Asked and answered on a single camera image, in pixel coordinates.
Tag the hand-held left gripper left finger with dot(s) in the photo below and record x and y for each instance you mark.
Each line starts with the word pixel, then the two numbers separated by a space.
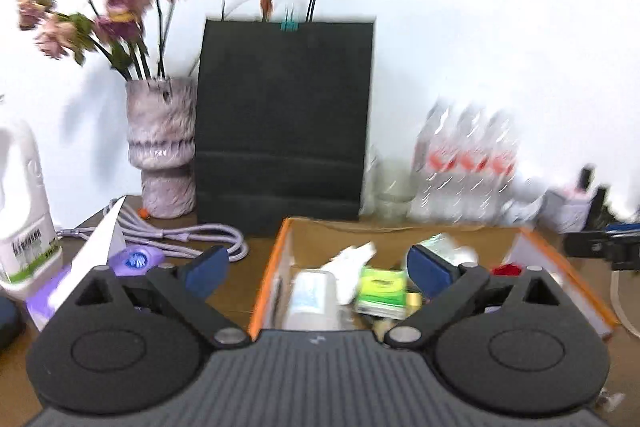
pixel 207 267

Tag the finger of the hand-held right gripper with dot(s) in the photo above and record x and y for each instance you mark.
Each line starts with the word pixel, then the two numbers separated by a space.
pixel 595 244

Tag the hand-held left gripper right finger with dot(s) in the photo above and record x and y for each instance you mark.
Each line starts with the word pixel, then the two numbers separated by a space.
pixel 430 268

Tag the green tissue packet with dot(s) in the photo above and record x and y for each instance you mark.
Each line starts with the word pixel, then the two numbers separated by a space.
pixel 382 289

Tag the small white bottle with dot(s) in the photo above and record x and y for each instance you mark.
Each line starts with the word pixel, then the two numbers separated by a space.
pixel 312 302

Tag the red orange cardboard box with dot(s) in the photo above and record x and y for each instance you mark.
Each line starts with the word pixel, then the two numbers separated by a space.
pixel 320 242

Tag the crumpled iridescent plastic wrap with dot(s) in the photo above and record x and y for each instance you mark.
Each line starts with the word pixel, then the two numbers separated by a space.
pixel 450 249

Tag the grey printed tin box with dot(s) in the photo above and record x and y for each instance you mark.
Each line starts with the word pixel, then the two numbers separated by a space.
pixel 567 212

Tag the black box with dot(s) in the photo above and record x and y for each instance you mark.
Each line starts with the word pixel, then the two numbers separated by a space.
pixel 602 202

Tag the crumpled white tissue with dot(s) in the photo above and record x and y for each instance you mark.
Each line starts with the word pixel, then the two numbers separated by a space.
pixel 350 262

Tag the glass cup with spoon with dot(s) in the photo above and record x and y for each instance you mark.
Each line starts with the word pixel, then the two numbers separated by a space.
pixel 395 192

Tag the clear water bottle red label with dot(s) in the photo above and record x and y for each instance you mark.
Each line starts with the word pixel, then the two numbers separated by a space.
pixel 467 167
pixel 431 167
pixel 500 167

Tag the white paper sheet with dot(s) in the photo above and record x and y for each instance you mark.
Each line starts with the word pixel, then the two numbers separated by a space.
pixel 97 242

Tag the pink textured vase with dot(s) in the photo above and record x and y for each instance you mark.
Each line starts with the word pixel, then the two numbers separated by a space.
pixel 160 142

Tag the purple wet wipes packet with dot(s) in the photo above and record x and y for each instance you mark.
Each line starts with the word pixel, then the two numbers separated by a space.
pixel 50 302

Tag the black paper bag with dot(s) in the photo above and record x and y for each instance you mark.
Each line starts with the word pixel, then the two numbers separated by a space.
pixel 285 117

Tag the white detergent bottle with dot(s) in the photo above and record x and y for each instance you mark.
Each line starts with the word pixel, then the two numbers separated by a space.
pixel 25 227

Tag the dark object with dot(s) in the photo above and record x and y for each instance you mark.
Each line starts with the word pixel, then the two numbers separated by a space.
pixel 9 322

